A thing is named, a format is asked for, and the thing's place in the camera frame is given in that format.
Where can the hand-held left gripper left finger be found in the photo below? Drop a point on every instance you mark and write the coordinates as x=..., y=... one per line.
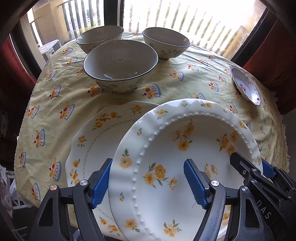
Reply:
x=101, y=183

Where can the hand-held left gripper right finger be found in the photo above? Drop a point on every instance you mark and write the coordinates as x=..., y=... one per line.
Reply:
x=194, y=183

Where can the beaded yellow flower plate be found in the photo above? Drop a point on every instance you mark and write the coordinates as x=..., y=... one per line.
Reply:
x=173, y=129

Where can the red curtain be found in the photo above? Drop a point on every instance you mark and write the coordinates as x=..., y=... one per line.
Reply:
x=272, y=58
x=13, y=69

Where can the small red patterned dish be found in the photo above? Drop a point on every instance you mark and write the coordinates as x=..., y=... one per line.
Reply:
x=245, y=88

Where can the white plastic rack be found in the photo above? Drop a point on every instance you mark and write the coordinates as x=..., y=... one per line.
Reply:
x=18, y=204

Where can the flat yellow flower plate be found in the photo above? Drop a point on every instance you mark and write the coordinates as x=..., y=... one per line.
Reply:
x=97, y=139

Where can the white air conditioner unit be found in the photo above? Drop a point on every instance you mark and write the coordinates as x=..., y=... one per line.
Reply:
x=49, y=49

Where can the yellow printed tablecloth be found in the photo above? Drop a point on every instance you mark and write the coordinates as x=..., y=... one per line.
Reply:
x=69, y=92

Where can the balcony railing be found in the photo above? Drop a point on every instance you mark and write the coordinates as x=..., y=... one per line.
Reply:
x=76, y=16

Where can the white bowl with dark rim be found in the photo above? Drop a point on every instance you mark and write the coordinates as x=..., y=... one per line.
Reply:
x=161, y=39
x=97, y=37
x=120, y=60

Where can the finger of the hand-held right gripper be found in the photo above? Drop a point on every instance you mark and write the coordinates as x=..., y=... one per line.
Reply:
x=240, y=162
x=268, y=168

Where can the dark window frame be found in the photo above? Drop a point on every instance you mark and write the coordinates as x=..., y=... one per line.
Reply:
x=113, y=14

